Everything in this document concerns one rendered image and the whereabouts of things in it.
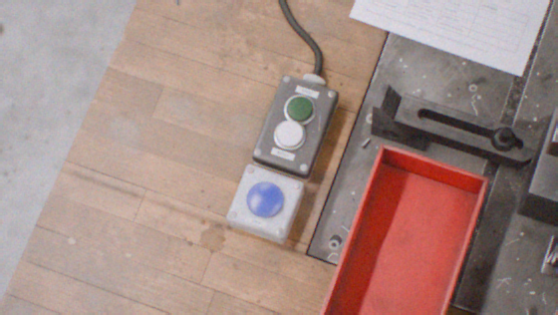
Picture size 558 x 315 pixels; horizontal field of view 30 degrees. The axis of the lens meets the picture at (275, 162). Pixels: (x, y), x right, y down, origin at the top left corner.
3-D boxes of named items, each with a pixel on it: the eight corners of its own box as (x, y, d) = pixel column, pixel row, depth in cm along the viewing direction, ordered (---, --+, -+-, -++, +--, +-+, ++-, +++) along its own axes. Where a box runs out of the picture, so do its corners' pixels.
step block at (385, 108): (370, 134, 120) (372, 106, 111) (379, 111, 120) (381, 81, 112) (424, 152, 119) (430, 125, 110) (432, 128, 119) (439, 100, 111)
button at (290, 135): (274, 147, 118) (272, 141, 116) (283, 124, 119) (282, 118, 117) (298, 155, 118) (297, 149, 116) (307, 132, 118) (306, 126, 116)
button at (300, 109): (284, 121, 119) (283, 115, 117) (293, 99, 120) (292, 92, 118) (308, 129, 118) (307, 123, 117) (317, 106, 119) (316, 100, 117)
